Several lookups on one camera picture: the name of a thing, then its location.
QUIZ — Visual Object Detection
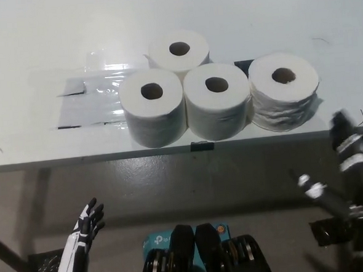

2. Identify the small black tape strip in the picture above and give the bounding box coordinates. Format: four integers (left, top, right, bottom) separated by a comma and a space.
189, 140, 216, 153

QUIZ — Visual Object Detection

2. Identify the teal router box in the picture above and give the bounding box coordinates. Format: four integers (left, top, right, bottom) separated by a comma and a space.
140, 221, 234, 272

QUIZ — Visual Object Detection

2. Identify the black diagonal table leg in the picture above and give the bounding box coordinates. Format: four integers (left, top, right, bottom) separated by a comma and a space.
0, 228, 32, 272

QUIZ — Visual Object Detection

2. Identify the black tape patch on table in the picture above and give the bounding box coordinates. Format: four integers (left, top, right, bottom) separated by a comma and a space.
234, 54, 324, 111

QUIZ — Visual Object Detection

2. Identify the black floor tape patch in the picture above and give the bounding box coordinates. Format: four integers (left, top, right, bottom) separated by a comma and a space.
309, 216, 354, 248
27, 248, 69, 272

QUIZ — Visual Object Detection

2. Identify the clear plastic sheet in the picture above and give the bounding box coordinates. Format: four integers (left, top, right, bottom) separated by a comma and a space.
28, 44, 157, 132

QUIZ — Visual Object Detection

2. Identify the smooth white toilet paper roll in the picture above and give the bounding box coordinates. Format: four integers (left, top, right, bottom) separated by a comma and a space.
117, 66, 189, 151
181, 60, 256, 142
142, 26, 213, 83

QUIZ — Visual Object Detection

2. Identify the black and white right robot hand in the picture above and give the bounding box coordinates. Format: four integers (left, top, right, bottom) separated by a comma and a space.
286, 108, 363, 228

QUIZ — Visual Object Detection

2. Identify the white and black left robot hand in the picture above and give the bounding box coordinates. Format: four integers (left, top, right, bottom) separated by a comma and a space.
50, 196, 109, 272

